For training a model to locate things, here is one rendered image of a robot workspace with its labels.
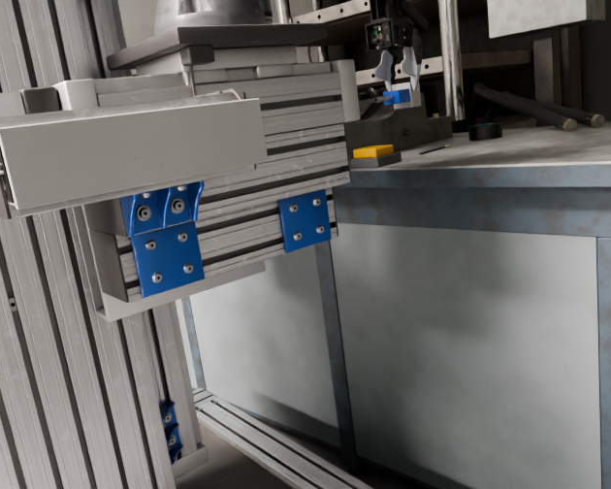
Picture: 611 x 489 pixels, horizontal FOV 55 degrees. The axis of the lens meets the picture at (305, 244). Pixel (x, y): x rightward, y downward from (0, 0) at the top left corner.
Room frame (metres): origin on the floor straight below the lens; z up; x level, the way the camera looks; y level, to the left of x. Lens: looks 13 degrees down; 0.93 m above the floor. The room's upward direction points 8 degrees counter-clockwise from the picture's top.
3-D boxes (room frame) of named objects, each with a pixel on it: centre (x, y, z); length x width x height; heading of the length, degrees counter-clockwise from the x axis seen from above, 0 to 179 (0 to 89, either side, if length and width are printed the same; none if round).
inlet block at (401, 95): (1.32, -0.23, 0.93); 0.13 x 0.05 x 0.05; 134
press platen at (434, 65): (2.66, -0.44, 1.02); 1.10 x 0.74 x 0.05; 44
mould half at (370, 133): (1.59, -0.18, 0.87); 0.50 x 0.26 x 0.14; 134
